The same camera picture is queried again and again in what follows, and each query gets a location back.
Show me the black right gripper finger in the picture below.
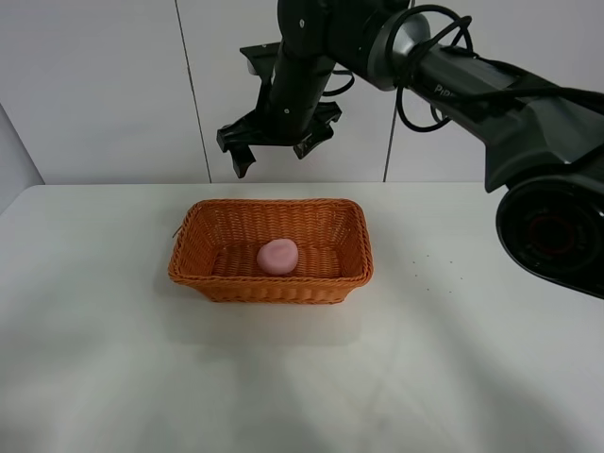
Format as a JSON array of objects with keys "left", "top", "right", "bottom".
[{"left": 294, "top": 123, "right": 334, "bottom": 159}]

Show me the orange woven rectangular basket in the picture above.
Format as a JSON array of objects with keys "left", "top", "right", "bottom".
[{"left": 168, "top": 198, "right": 374, "bottom": 305}]

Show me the pink peach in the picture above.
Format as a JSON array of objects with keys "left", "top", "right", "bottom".
[{"left": 257, "top": 239, "right": 298, "bottom": 276}]

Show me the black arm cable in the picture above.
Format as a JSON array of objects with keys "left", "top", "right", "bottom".
[{"left": 324, "top": 4, "right": 604, "bottom": 133}]

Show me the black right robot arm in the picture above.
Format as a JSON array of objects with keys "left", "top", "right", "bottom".
[{"left": 217, "top": 1, "right": 603, "bottom": 297}]

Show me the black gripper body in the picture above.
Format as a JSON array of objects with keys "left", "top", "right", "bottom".
[{"left": 217, "top": 42, "right": 342, "bottom": 152}]

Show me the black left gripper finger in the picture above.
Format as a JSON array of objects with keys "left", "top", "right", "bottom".
[{"left": 229, "top": 147, "right": 256, "bottom": 178}]

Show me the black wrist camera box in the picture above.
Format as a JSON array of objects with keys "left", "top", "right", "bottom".
[{"left": 240, "top": 42, "right": 280, "bottom": 80}]

